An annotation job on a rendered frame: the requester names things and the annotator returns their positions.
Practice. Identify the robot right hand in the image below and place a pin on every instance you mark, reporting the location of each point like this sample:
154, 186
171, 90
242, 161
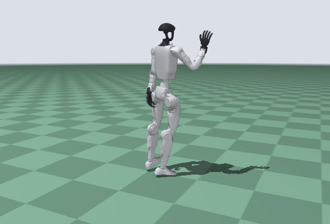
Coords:
204, 40

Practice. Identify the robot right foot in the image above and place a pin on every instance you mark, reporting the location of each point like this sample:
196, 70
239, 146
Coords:
159, 171

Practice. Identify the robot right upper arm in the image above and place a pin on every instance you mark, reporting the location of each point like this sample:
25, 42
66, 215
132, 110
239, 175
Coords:
179, 53

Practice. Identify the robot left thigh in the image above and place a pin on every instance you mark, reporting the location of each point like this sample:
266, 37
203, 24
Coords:
157, 113

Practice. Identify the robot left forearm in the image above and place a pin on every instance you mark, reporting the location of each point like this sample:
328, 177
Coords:
152, 82

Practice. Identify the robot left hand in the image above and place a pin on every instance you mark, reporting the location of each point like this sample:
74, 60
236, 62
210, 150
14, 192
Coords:
149, 98

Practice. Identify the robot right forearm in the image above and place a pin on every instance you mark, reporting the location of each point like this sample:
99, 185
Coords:
198, 61

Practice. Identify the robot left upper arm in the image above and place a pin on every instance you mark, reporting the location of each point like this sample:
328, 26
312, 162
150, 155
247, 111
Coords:
153, 60

